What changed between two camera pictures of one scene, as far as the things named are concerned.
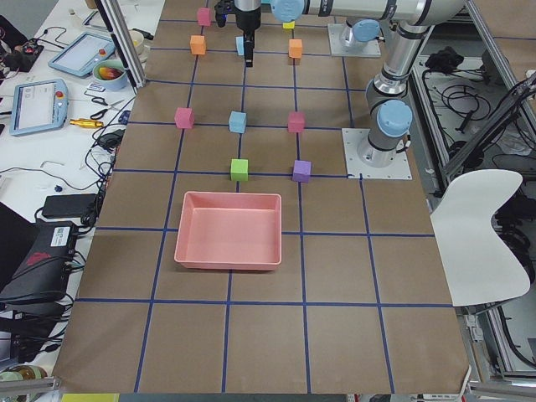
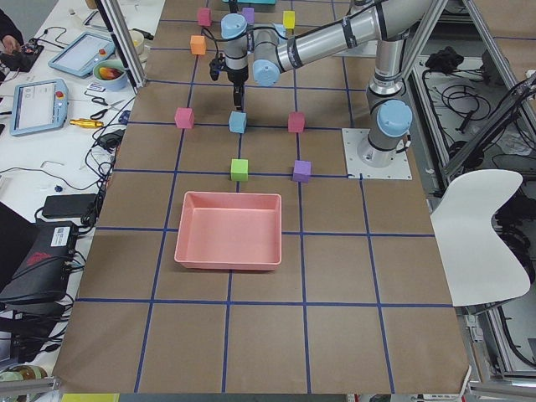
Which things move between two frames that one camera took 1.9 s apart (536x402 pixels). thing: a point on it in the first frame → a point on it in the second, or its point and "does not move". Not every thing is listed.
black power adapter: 70,205 does not move
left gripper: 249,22 → 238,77
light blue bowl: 110,74 does not move
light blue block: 237,122 does not move
